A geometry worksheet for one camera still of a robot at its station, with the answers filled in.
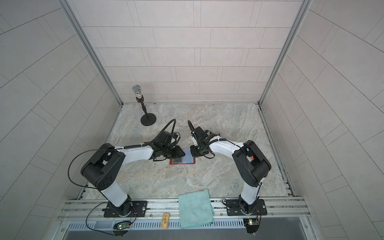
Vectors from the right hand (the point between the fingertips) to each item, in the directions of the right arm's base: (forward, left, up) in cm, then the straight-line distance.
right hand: (192, 155), depth 89 cm
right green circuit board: (-35, -26, -3) cm, 44 cm away
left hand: (+1, +2, +1) cm, 3 cm away
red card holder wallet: (-2, +3, 0) cm, 4 cm away
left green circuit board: (-32, +32, +3) cm, 45 cm away
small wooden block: (-32, +13, +1) cm, 34 cm away
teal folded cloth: (-28, -1, -1) cm, 28 cm away
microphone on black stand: (+29, +31, +2) cm, 42 cm away
